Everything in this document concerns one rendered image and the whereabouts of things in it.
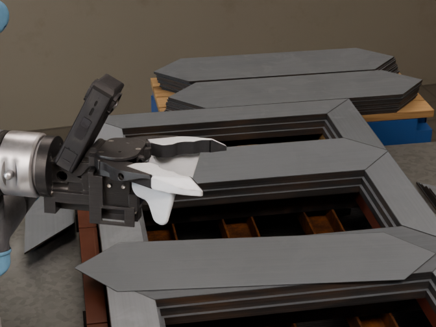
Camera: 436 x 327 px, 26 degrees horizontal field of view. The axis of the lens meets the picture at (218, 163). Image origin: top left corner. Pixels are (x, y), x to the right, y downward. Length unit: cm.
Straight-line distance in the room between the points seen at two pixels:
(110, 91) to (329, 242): 107
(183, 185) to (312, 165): 136
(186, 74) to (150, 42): 164
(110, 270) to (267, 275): 32
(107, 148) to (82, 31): 340
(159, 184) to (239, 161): 135
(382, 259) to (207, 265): 36
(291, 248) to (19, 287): 66
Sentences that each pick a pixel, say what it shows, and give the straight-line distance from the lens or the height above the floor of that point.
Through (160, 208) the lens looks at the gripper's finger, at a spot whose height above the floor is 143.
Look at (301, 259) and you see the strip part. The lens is 196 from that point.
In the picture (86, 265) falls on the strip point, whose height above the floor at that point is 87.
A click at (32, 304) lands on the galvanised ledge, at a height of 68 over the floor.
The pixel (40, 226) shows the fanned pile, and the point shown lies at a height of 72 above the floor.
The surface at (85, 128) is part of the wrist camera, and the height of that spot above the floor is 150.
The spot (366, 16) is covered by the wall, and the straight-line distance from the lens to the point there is 485.
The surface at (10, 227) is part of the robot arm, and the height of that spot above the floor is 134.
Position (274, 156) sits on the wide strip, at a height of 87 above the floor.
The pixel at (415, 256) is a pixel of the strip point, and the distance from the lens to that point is 200.
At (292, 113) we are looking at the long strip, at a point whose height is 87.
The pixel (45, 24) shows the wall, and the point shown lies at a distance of 441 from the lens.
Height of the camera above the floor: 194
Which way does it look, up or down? 27 degrees down
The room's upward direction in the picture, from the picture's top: straight up
